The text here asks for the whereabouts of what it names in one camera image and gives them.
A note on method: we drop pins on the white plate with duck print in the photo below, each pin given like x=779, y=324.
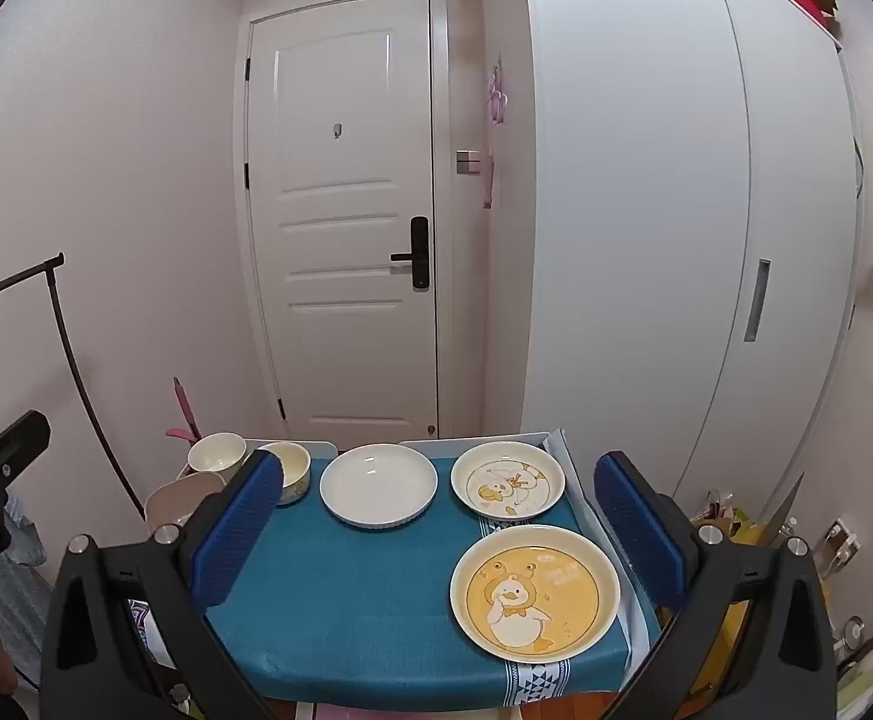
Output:
x=507, y=487

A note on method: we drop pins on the wall power outlet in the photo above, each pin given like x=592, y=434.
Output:
x=840, y=544

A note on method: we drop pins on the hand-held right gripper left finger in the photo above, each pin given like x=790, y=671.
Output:
x=237, y=532

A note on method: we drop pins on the pink wall decoration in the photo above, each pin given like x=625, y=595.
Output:
x=495, y=101

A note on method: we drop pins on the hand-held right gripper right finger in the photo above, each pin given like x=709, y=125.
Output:
x=635, y=532

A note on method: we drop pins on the striped grey cloth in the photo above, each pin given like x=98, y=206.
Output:
x=12, y=585

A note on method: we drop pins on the plain cream bowl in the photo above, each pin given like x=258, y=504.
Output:
x=215, y=457

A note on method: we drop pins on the white door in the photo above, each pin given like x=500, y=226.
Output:
x=339, y=240

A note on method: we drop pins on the cream bowl with duck print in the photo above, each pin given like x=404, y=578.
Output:
x=295, y=476

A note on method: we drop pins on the yellow plate with duck print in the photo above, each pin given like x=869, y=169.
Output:
x=534, y=592

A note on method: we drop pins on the plain white plate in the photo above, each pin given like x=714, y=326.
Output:
x=378, y=484

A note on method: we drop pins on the white wardrobe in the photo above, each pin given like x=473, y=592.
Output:
x=631, y=202

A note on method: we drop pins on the blue tablecloth with white pattern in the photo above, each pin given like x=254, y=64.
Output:
x=376, y=600

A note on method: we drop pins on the pink plastic basin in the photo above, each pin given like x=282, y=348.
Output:
x=177, y=502

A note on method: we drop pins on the grey light switch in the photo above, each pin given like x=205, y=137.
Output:
x=468, y=162

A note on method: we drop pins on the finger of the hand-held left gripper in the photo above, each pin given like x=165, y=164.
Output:
x=20, y=439

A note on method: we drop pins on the black clothes rack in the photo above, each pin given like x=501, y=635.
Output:
x=69, y=345

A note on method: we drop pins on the pink plastic tool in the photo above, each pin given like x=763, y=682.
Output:
x=185, y=412

